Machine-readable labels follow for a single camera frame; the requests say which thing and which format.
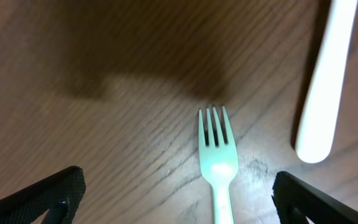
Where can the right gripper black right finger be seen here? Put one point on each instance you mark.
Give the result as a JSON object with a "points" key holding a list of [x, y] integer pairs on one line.
{"points": [[299, 202]]}

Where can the pale green plastic fork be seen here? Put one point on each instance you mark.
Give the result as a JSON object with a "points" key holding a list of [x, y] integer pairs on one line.
{"points": [[218, 160]]}

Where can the white plastic utensil handle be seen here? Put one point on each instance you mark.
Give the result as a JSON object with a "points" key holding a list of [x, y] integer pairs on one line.
{"points": [[318, 120]]}

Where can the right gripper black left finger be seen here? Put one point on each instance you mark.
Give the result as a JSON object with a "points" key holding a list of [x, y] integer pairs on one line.
{"points": [[57, 197]]}

